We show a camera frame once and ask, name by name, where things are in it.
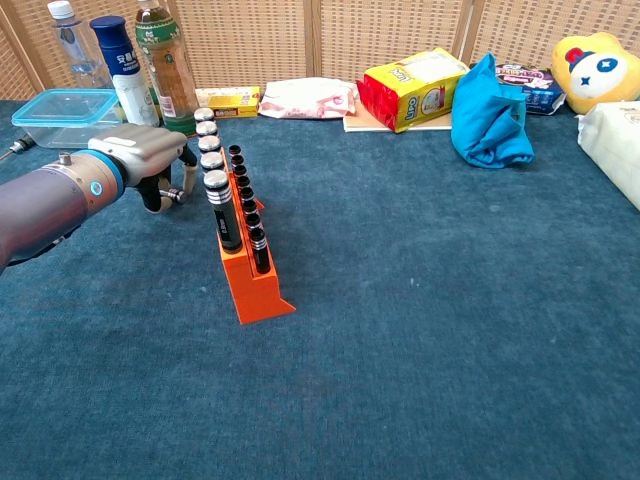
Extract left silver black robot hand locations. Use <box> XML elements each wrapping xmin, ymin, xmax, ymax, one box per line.
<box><xmin>87</xmin><ymin>123</ymin><xmax>199</xmax><ymax>215</ymax></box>

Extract orange tool rack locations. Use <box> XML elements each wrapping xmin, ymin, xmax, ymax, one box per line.
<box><xmin>217</xmin><ymin>158</ymin><xmax>297</xmax><ymax>326</ymax></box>

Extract white bottle blue cap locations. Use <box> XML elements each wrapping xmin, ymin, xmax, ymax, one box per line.
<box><xmin>89</xmin><ymin>15</ymin><xmax>161</xmax><ymax>129</ymax></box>

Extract green label tea bottle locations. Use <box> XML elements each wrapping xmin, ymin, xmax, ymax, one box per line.
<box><xmin>134</xmin><ymin>0</ymin><xmax>201</xmax><ymax>139</ymax></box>

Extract clear container blue rim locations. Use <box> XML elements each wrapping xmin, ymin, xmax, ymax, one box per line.
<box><xmin>10</xmin><ymin>88</ymin><xmax>124</xmax><ymax>150</ymax></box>

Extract small yellow carton box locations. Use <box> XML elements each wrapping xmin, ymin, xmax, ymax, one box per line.
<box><xmin>194</xmin><ymin>86</ymin><xmax>262</xmax><ymax>119</ymax></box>

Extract thin metal awl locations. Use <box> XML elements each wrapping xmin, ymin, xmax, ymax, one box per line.
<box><xmin>0</xmin><ymin>135</ymin><xmax>34</xmax><ymax>162</ymax></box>

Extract clear water bottle white cap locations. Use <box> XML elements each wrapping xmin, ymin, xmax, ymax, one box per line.
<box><xmin>47</xmin><ymin>0</ymin><xmax>114</xmax><ymax>91</ymax></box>

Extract wicker folding screen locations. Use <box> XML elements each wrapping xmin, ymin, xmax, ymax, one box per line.
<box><xmin>0</xmin><ymin>0</ymin><xmax>640</xmax><ymax>101</ymax></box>

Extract pink white wipes pack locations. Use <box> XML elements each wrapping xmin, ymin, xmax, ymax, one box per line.
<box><xmin>258</xmin><ymin>77</ymin><xmax>360</xmax><ymax>121</ymax></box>

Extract yellow red snack bag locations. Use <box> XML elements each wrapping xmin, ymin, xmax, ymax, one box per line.
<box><xmin>355</xmin><ymin>47</ymin><xmax>470</xmax><ymax>134</ymax></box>

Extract blue carpet table cover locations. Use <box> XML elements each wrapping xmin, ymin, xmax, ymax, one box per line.
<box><xmin>0</xmin><ymin>99</ymin><xmax>640</xmax><ymax>480</ymax></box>

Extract crumpled blue cloth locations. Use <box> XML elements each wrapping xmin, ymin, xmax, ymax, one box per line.
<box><xmin>450</xmin><ymin>52</ymin><xmax>536</xmax><ymax>170</ymax></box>

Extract purple snack packet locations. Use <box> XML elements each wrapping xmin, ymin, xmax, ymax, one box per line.
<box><xmin>493</xmin><ymin>62</ymin><xmax>567</xmax><ymax>117</ymax></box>

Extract yellow plush toy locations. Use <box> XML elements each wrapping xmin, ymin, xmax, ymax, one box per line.
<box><xmin>550</xmin><ymin>31</ymin><xmax>640</xmax><ymax>114</ymax></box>

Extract long white tissue pack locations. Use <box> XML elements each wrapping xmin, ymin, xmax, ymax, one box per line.
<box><xmin>577</xmin><ymin>101</ymin><xmax>640</xmax><ymax>211</ymax></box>

